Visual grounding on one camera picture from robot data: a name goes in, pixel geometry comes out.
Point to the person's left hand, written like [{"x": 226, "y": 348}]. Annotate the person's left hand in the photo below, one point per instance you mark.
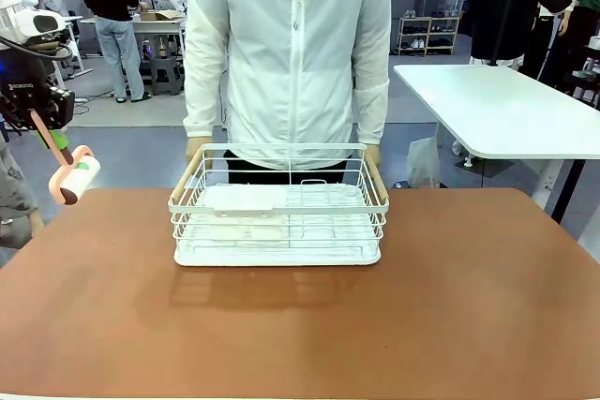
[{"x": 373, "y": 156}]

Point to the person in black coat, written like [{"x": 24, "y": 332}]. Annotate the person in black coat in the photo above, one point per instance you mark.
[{"x": 511, "y": 2}]

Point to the white plastic bag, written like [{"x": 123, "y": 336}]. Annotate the white plastic bag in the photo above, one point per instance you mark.
[{"x": 424, "y": 163}]

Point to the grey plastic stool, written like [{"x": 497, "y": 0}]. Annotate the grey plastic stool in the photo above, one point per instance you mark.
[{"x": 165, "y": 74}]

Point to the person's left forearm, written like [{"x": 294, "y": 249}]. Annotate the person's left forearm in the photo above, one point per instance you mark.
[{"x": 372, "y": 114}]

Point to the wooden shoe rack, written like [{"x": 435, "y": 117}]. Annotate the wooden shoe rack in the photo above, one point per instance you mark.
[{"x": 429, "y": 37}]

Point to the person's right forearm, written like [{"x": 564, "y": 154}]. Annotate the person's right forearm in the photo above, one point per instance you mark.
[{"x": 204, "y": 109}]

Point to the open cardboard box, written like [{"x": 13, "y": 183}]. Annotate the open cardboard box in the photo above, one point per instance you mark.
[{"x": 161, "y": 15}]

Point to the pink lint roller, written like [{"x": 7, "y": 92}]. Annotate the pink lint roller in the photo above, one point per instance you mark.
[{"x": 79, "y": 175}]

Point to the person's right hand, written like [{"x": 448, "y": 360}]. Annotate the person's right hand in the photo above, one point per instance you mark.
[{"x": 197, "y": 152}]

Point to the white side table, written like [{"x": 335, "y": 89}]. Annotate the white side table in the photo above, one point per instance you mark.
[{"x": 497, "y": 109}]

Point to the black equipment stand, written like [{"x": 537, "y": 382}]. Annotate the black equipment stand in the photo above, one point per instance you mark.
[{"x": 588, "y": 74}]

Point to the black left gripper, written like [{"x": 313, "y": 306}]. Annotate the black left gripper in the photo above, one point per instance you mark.
[{"x": 21, "y": 95}]

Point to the person in cream top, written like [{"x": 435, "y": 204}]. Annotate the person in cream top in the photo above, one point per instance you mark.
[{"x": 544, "y": 34}]

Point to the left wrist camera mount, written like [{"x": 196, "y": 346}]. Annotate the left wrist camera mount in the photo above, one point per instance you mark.
[{"x": 62, "y": 107}]

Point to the white background work table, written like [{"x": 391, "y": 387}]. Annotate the white background work table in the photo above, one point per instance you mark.
[{"x": 159, "y": 27}]

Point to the person in white jacket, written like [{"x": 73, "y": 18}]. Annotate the person in white jacket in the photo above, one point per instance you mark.
[{"x": 290, "y": 53}]

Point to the bystander in grey clothing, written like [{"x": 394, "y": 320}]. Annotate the bystander in grey clothing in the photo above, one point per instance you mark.
[{"x": 16, "y": 198}]

